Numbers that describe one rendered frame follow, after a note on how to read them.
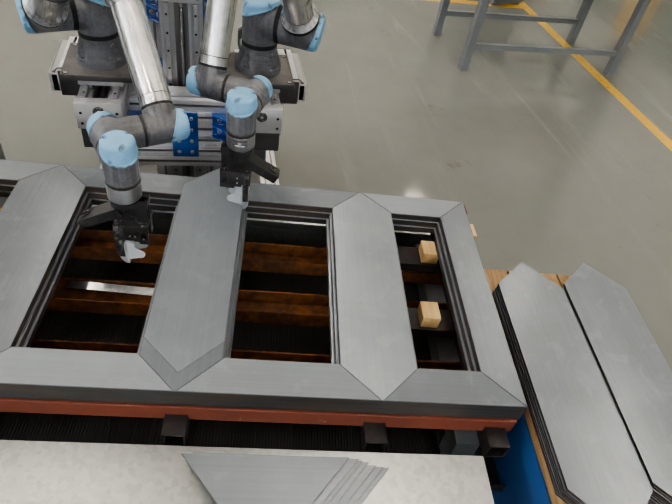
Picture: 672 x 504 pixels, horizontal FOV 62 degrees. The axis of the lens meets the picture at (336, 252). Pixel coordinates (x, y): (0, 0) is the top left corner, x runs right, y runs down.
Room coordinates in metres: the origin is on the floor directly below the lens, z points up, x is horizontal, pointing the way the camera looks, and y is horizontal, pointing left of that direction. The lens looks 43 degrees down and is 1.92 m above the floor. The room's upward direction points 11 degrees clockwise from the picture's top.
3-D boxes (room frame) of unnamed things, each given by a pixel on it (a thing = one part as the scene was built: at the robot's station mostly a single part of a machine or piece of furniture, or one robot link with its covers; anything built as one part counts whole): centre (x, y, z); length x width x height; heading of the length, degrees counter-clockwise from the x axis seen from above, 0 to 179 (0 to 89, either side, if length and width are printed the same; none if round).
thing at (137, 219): (0.96, 0.49, 1.02); 0.09 x 0.08 x 0.12; 100
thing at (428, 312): (1.04, -0.28, 0.79); 0.06 x 0.05 x 0.04; 10
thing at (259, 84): (1.35, 0.31, 1.17); 0.11 x 0.11 x 0.08; 84
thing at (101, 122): (1.05, 0.54, 1.17); 0.11 x 0.11 x 0.08; 38
